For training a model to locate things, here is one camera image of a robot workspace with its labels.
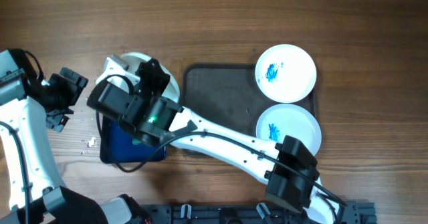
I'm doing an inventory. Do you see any white plate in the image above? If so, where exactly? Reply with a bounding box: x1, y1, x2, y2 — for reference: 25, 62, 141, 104
255, 104, 322, 156
254, 44, 317, 103
120, 52, 181, 103

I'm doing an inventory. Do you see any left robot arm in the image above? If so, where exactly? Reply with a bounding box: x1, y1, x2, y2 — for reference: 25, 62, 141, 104
1, 48, 144, 224

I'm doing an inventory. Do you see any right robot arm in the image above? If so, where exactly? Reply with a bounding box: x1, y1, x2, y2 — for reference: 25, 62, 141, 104
120, 59, 345, 223

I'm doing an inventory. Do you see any blue water basin tray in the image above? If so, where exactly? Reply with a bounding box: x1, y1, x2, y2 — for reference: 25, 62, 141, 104
100, 117, 155, 164

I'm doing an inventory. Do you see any dark brown serving tray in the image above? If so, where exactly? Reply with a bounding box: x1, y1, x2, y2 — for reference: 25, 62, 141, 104
182, 63, 317, 140

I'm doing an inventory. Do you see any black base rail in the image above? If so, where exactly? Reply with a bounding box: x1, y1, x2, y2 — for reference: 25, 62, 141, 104
142, 201, 378, 224

